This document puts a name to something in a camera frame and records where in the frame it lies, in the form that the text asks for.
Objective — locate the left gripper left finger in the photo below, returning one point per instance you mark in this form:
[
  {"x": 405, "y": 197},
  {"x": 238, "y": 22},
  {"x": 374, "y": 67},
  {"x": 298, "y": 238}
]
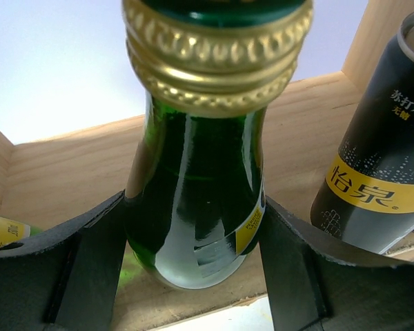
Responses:
[{"x": 65, "y": 278}]

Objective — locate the wooden two-tier shelf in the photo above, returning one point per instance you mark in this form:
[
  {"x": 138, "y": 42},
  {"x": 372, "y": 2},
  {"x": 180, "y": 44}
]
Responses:
[{"x": 54, "y": 181}]

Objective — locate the green glass bottle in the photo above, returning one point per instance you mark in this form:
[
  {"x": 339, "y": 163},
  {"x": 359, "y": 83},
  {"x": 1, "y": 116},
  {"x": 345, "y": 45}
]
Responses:
[
  {"x": 195, "y": 194},
  {"x": 11, "y": 231}
]

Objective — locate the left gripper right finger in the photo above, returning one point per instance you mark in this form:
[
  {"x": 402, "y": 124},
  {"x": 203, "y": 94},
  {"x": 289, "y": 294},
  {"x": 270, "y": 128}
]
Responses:
[{"x": 317, "y": 282}]

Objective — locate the black gold can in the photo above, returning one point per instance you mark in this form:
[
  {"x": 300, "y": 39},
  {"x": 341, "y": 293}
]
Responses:
[{"x": 367, "y": 197}]

